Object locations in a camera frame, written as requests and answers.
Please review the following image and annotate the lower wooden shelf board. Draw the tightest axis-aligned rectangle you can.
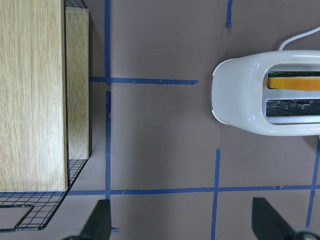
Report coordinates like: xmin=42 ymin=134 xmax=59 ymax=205
xmin=65 ymin=7 xmax=90 ymax=160

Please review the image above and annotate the white toaster power cable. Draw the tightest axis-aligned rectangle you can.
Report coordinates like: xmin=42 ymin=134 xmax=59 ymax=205
xmin=278 ymin=25 xmax=320 ymax=52

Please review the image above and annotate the white toaster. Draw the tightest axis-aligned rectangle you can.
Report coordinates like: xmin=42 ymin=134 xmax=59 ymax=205
xmin=211 ymin=50 xmax=320 ymax=136

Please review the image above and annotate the black wire rack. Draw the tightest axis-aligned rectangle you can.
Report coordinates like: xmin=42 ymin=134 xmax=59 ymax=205
xmin=0 ymin=0 xmax=91 ymax=232

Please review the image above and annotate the upper wooden shelf board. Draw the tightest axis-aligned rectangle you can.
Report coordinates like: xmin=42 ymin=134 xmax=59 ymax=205
xmin=0 ymin=0 xmax=68 ymax=192

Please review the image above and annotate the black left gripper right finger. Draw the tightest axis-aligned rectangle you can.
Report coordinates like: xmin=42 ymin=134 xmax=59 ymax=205
xmin=251 ymin=197 xmax=320 ymax=240

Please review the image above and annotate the yellow toast slice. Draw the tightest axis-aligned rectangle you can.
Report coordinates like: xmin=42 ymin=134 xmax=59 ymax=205
xmin=267 ymin=76 xmax=320 ymax=91

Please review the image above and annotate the wooden shelf board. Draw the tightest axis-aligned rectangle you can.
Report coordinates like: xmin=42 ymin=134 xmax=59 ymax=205
xmin=0 ymin=0 xmax=68 ymax=192
xmin=65 ymin=7 xmax=90 ymax=160

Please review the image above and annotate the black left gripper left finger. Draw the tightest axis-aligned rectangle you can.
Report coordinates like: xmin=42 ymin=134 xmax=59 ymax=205
xmin=64 ymin=199 xmax=111 ymax=240

